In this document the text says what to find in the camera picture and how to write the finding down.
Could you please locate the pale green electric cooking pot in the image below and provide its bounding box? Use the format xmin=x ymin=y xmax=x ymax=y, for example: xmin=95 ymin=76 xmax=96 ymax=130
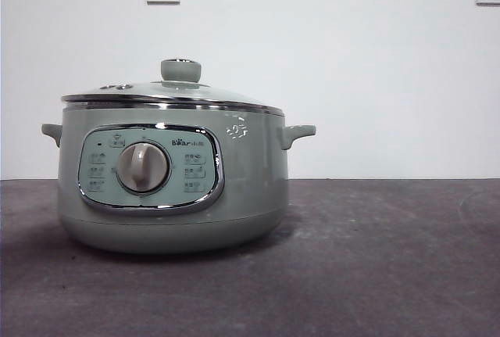
xmin=41 ymin=102 xmax=317 ymax=256

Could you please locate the glass lid with green knob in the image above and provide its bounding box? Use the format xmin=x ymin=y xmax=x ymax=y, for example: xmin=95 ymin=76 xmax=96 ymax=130
xmin=61 ymin=57 xmax=284 ymax=117

